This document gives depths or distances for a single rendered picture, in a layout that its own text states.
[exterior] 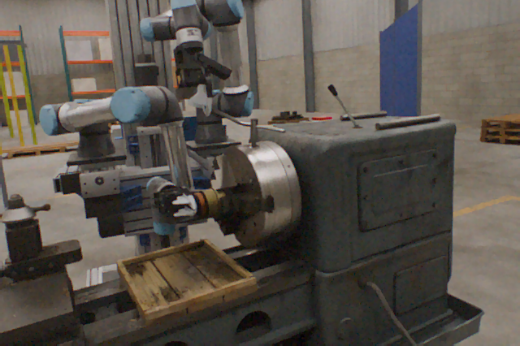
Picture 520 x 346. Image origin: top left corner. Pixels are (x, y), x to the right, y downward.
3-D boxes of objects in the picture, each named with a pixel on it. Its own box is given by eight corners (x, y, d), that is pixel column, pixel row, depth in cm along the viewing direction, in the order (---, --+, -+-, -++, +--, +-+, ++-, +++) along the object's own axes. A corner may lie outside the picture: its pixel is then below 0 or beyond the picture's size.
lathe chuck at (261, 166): (240, 214, 148) (242, 130, 137) (288, 260, 123) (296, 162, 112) (217, 219, 144) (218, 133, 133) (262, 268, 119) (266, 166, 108)
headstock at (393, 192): (365, 200, 187) (363, 114, 180) (462, 230, 146) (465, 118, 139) (249, 229, 159) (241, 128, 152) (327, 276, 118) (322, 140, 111)
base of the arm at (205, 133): (192, 141, 196) (189, 120, 194) (222, 138, 201) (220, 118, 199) (198, 144, 182) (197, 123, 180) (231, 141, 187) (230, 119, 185)
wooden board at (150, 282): (207, 248, 143) (205, 237, 142) (257, 291, 112) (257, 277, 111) (117, 272, 129) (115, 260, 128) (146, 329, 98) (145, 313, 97)
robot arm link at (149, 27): (181, -8, 173) (134, 14, 131) (206, -11, 171) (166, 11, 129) (187, 20, 179) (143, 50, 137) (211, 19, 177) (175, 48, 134)
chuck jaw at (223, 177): (241, 188, 130) (230, 155, 134) (247, 183, 126) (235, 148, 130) (209, 195, 125) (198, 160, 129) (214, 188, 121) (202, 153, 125)
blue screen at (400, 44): (363, 135, 985) (361, 32, 943) (398, 133, 972) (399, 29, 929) (388, 175, 586) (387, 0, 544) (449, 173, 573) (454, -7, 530)
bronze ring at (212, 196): (215, 182, 127) (187, 188, 122) (228, 188, 119) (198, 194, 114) (218, 211, 128) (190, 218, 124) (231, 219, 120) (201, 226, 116)
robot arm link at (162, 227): (188, 227, 148) (184, 196, 146) (166, 238, 139) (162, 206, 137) (171, 224, 152) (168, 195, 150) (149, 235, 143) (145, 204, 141)
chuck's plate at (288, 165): (249, 212, 150) (251, 129, 139) (298, 257, 125) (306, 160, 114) (240, 214, 148) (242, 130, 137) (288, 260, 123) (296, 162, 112)
